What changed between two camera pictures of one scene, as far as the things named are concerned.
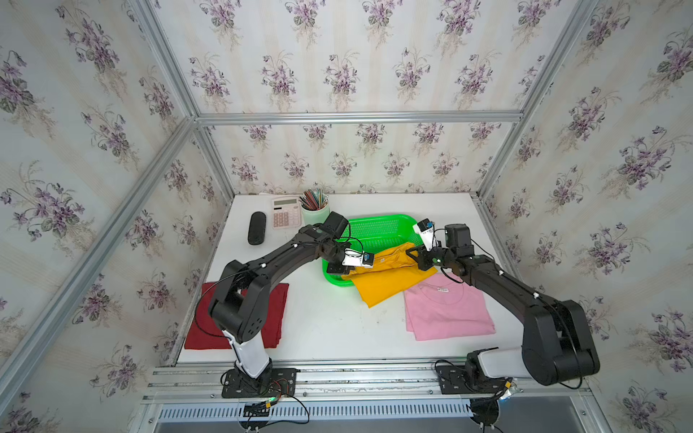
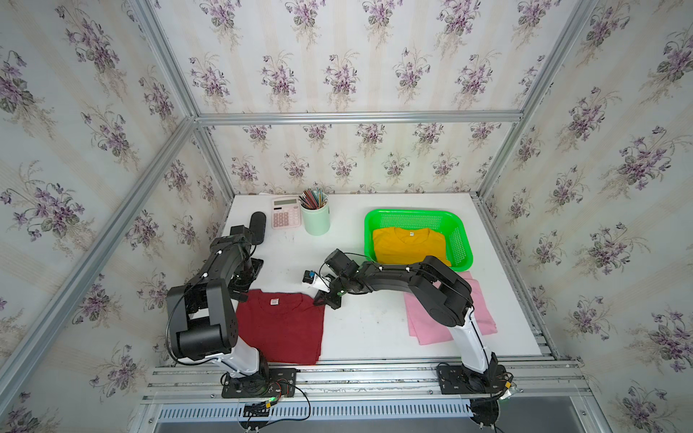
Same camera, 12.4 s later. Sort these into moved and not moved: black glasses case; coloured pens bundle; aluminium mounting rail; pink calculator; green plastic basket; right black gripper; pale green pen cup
Moved: right black gripper; green plastic basket
Not moved: pale green pen cup; black glasses case; coloured pens bundle; aluminium mounting rail; pink calculator
